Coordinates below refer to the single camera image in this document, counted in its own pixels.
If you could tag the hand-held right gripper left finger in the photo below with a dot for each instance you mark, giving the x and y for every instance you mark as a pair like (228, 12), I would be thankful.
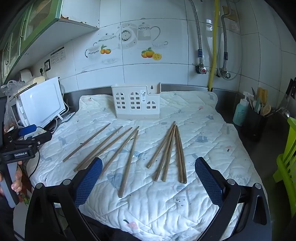
(90, 183)

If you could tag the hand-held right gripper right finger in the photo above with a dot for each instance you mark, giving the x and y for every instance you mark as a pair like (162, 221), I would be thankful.
(208, 183)

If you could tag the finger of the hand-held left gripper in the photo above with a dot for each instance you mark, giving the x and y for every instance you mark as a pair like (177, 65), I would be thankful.
(42, 139)
(27, 129)

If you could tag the brown wooden chopstick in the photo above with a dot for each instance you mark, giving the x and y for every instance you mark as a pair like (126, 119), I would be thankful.
(108, 146)
(169, 153)
(128, 164)
(182, 157)
(161, 144)
(178, 157)
(122, 148)
(98, 148)
(164, 153)
(86, 142)

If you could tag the white plastic chopstick holder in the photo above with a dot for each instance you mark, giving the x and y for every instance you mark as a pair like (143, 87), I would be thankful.
(136, 111)

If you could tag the person's left hand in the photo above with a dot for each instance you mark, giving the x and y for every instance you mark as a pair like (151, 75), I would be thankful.
(17, 183)

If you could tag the grey power adapter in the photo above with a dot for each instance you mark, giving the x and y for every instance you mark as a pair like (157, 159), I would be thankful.
(68, 117)

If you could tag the clear plastic bag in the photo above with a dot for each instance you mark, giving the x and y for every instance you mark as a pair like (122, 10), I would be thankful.
(9, 92)

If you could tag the white kitchen appliance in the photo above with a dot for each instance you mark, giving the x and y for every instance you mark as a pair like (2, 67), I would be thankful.
(26, 74)

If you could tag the white quilted printed blanket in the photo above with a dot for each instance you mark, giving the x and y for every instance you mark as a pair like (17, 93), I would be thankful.
(143, 204)

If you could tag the black utensil container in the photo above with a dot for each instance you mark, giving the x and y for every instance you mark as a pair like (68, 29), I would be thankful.
(254, 125)

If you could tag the teal soap pump bottle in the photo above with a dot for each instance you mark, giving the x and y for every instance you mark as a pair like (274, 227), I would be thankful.
(240, 113)

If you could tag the pale green spatula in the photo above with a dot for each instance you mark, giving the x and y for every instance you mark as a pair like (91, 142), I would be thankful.
(256, 103)

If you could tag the wooden spoon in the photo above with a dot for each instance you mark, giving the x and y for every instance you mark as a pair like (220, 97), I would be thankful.
(266, 110)

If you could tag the plain metal valve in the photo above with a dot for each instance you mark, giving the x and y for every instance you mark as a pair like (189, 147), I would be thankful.
(226, 74)

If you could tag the metal valve with red knob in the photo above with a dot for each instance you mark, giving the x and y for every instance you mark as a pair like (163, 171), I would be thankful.
(203, 70)

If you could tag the yellow gas pipe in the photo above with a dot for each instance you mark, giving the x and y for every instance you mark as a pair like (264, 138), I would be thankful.
(215, 46)

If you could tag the black wall socket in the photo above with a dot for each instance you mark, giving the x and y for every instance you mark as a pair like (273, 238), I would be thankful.
(47, 65)

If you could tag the white wall label sticker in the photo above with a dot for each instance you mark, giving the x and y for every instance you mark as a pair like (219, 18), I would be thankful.
(57, 56)

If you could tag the green wall cabinet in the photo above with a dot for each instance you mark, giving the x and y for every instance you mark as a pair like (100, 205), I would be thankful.
(30, 20)

